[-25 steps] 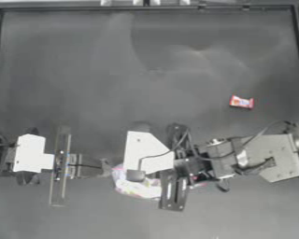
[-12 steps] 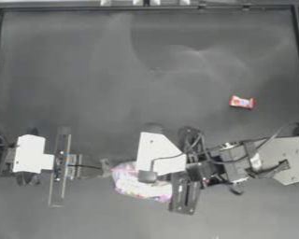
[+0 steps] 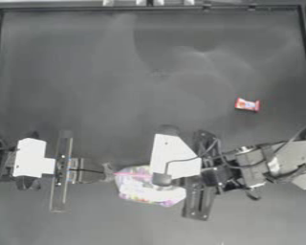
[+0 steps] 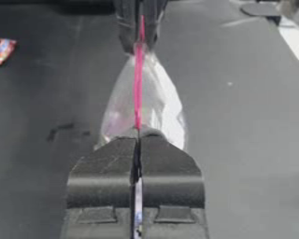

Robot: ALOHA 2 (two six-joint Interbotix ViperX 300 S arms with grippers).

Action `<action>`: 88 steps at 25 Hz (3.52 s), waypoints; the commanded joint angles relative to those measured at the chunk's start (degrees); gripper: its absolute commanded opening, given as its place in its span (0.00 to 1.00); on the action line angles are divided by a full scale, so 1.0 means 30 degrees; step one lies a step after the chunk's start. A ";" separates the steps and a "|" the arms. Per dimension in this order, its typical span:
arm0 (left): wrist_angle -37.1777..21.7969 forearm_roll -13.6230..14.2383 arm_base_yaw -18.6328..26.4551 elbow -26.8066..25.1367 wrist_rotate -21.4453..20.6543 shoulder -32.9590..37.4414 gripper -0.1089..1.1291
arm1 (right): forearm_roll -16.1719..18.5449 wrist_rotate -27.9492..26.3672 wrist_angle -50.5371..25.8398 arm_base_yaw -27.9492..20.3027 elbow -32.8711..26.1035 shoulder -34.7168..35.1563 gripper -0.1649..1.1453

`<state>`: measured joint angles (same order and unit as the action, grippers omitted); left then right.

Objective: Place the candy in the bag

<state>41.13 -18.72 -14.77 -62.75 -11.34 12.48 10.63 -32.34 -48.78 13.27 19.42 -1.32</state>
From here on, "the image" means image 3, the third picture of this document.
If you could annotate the clear bag with pink zip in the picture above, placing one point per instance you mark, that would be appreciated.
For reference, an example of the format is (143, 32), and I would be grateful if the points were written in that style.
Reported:
(138, 191)

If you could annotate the red candy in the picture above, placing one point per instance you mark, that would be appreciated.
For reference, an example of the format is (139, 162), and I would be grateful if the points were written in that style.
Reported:
(246, 104)

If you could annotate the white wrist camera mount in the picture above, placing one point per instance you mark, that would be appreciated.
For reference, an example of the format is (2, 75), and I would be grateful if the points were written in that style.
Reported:
(171, 153)
(29, 159)

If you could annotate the black table frame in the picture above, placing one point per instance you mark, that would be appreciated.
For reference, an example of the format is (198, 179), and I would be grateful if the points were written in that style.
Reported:
(53, 6)

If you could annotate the grey frame bracket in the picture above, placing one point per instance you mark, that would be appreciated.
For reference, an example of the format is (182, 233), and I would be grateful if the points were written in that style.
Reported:
(107, 2)
(189, 2)
(158, 2)
(139, 2)

